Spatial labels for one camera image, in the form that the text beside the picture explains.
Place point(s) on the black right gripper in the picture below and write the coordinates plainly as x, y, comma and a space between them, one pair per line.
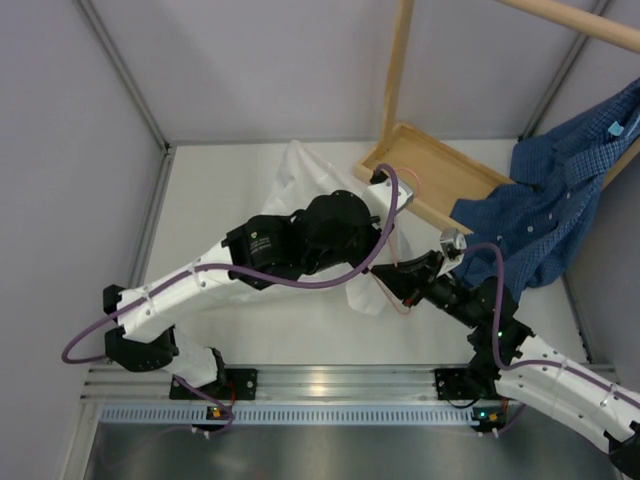
411, 280

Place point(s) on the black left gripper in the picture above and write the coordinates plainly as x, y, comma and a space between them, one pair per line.
374, 235

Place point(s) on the pink wire hanger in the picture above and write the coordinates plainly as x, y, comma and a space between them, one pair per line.
395, 248

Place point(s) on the white shirt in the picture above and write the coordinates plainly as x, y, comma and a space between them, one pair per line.
317, 178

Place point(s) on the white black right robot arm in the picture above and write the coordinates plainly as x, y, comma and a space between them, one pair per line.
511, 361

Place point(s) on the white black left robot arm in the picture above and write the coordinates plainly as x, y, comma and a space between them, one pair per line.
262, 253

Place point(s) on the blue checked shirt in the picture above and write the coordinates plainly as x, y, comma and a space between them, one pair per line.
540, 219

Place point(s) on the wooden rack base tray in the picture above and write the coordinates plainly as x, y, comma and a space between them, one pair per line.
430, 172

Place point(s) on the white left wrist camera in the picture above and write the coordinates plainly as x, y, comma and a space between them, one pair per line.
377, 196

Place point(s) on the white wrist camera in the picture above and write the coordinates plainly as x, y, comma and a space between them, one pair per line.
453, 244
377, 196

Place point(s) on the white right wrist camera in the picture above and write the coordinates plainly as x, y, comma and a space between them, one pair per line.
453, 244

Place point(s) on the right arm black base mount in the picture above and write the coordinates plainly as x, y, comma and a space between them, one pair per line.
460, 387

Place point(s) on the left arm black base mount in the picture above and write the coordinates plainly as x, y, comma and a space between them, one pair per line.
225, 385

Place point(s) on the aluminium frame rail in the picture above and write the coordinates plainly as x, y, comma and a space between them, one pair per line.
286, 384

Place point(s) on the grey slotted cable duct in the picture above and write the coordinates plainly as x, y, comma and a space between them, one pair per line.
345, 415

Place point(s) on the wooden rack frame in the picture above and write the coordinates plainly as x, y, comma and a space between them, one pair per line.
483, 72

